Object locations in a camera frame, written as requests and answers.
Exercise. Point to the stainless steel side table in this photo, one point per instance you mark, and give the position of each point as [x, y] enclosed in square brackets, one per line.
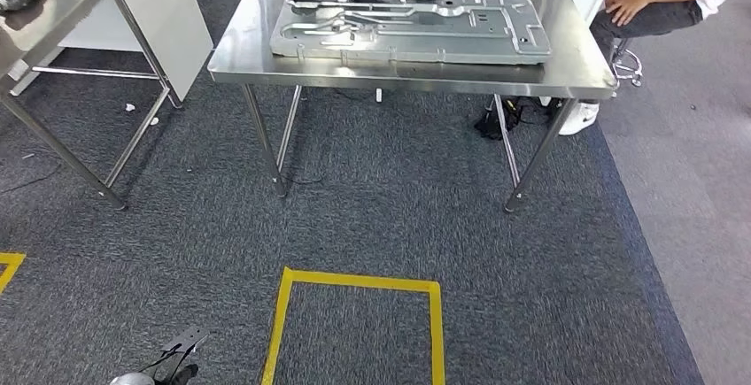
[53, 13]

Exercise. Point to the yellow floor tape square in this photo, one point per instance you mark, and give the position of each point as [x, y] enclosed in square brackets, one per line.
[352, 281]

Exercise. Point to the black bag with yellow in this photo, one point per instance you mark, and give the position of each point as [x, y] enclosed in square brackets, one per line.
[496, 118]

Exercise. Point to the swivel stool chrome base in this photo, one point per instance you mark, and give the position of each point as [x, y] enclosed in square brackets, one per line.
[628, 66]

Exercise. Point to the stamped grey metal panel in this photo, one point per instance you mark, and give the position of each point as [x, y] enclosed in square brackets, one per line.
[411, 36]

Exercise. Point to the stainless steel workbench table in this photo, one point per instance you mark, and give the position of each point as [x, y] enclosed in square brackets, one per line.
[246, 48]

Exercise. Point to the person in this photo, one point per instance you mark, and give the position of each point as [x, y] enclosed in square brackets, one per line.
[663, 13]

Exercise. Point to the white cabinet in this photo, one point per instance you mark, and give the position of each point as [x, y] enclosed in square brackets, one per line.
[170, 13]

